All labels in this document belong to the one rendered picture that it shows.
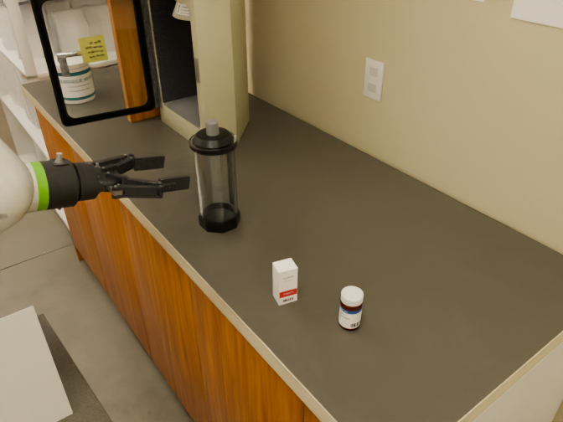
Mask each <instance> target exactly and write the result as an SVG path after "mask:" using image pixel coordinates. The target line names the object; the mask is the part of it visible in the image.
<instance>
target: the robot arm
mask: <svg viewBox="0 0 563 422"><path fill-rule="evenodd" d="M56 155H57V156H56V158H54V159H52V158H51V159H49V161H38V162H23V160H22V159H21V158H20V157H19V156H18V155H17V154H16V153H15V152H14V151H13V150H12V149H11V148H10V147H9V146H8V145H7V144H6V143H5V142H4V141H3V140H2V139H1V138H0V233H1V232H3V231H4V230H6V229H8V228H10V227H12V226H13V225H15V224H16V223H17V222H18V221H20V220H21V219H22V218H23V216H24V215H25V214H27V213H32V212H38V211H44V210H50V209H58V210H61V209H62V208H68V207H74V206H75V205H76V204H77V202H79V201H85V200H92V199H95V198H96V197H97V195H98V194H99V193H100V192H111V198H113V199H118V198H163V193H166V192H172V191H178V190H184V189H189V183H190V176H189V175H186V176H178V177H170V178H159V179H158V181H153V180H146V179H139V178H129V177H128V176H127V175H123V173H125V172H128V171H130V170H132V169H133V167H134V171H142V170H151V169H159V168H164V159H165V156H164V155H159V156H149V157H134V154H129V157H128V155H127V154H122V155H119V156H115V157H109V158H106V159H102V160H99V161H89V162H74V163H72V162H71V161H70V160H68V159H65V158H62V153H61V152H57V153H56ZM121 159H122V161H121ZM122 179H123V184H122Z"/></svg>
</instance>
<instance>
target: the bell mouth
mask: <svg viewBox="0 0 563 422"><path fill-rule="evenodd" d="M173 16H174V17H175V18H177V19H180V20H185V21H190V15H189V8H188V7H187V5H186V4H183V3H180V2H176V4H175V7H174V10H173Z"/></svg>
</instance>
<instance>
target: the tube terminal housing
mask: <svg viewBox="0 0 563 422"><path fill-rule="evenodd" d="M147 1H148V0H147ZM174 1H177V2H180V3H183V4H186V5H187V7H188V8H189V15H190V23H191V33H192V41H193V51H194V58H196V59H198V62H199V78H200V83H198V82H197V81H196V85H197V96H198V103H199V119H200V128H197V127H196V126H194V125H192V124H191V123H190V122H188V121H186V120H185V119H184V118H182V117H181V116H179V115H178V114H176V113H175V112H173V111H172V110H170V109H169V108H167V107H166V106H165V105H164V103H163V99H162V93H161V86H160V80H159V75H158V81H159V87H160V93H161V100H162V106H163V108H161V107H160V113H161V119H162V122H164V123H165V124H167V125H168V126H170V127H171V128H172V129H174V130H175V131H176V132H177V133H179V134H180V135H181V136H183V137H184V138H186V139H187V140H188V141H189V138H190V137H191V136H192V135H194V134H195V133H197V132H198V131H199V130H201V129H204V128H206V124H205V122H206V121H207V120H208V119H216V120H217V121H218V122H219V127H222V128H224V129H227V130H228V131H230V132H232V133H234V134H235V135H236V136H237V141H238V143H239V141H240V138H241V136H242V134H243V132H244V130H245V128H246V126H247V124H248V122H249V120H250V118H249V96H248V74H247V52H246V29H245V0H174ZM148 8H149V14H150V20H151V13H150V7H149V1H148ZM151 26H152V20H151ZM152 38H153V44H154V50H155V43H154V37H153V31H152ZM155 57H156V63H157V69H158V62H157V56H156V50H155Z"/></svg>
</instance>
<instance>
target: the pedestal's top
mask: <svg viewBox="0 0 563 422"><path fill-rule="evenodd" d="M37 317H38V319H39V324H40V326H41V328H42V331H43V333H44V337H45V339H46V342H47V344H48V346H49V350H50V352H51V355H52V358H53V360H54V364H55V367H56V368H57V371H58V374H59V377H60V380H61V382H62V384H63V387H64V389H65V393H66V396H67V398H68V400H69V403H70V407H71V409H72V411H73V414H71V415H69V416H67V417H65V418H63V419H61V420H59V421H57V422H112V421H111V418H110V417H109V415H108V414H107V412H106V411H105V409H104V408H103V406H102V405H101V403H100V401H99V400H98V398H97V397H96V395H95V394H94V392H93V391H92V389H91V387H90V385H89V384H88V383H87V382H86V380H85V378H84V376H83V375H82V373H81V372H80V370H79V369H78V367H77V366H76V364H75V362H74V361H73V359H72V357H71V356H70V355H69V353H68V352H67V350H66V349H65V346H64V345H63V343H62V342H61V341H60V339H59V337H58V336H57V334H56V333H55V331H54V329H53V328H52V327H51V325H50V324H49V322H48V320H47V319H46V317H45V315H44V314H40V315H38V316H37Z"/></svg>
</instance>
